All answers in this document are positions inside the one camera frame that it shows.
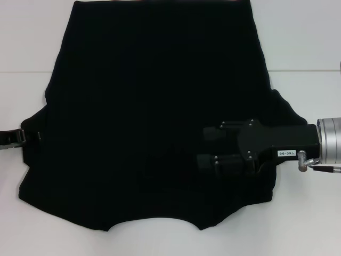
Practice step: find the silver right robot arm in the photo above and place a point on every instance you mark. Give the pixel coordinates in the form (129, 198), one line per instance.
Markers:
(331, 140)

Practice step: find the black shirt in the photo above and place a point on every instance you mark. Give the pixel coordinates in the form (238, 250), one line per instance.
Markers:
(149, 93)

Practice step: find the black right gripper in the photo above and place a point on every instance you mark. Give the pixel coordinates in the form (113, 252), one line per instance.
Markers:
(287, 138)

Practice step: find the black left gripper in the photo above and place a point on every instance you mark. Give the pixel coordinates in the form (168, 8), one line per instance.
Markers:
(8, 138)

